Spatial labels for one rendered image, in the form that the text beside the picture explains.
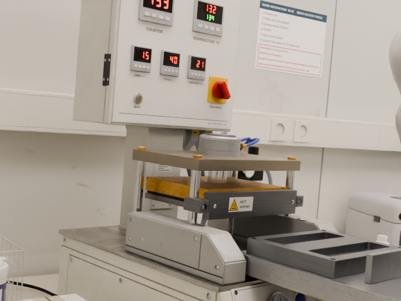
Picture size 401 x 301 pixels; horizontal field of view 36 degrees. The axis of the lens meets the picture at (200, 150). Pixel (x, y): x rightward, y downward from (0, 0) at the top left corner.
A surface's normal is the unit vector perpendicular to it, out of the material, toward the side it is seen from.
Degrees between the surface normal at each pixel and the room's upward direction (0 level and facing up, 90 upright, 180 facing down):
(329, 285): 90
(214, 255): 90
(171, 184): 90
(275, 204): 90
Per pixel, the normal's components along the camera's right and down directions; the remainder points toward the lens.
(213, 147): -0.28, 0.03
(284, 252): -0.73, -0.02
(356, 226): -0.87, -0.04
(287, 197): 0.68, 0.09
